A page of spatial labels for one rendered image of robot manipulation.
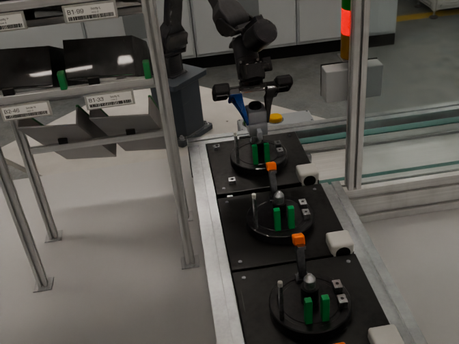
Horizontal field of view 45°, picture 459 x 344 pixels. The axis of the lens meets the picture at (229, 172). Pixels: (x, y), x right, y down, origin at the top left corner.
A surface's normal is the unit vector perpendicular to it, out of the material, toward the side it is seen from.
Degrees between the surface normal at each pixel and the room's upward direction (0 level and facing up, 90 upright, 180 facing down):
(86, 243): 0
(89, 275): 0
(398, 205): 90
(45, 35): 90
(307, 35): 90
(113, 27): 90
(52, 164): 0
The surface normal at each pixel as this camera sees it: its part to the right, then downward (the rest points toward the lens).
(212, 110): -0.08, -0.83
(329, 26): 0.11, 0.53
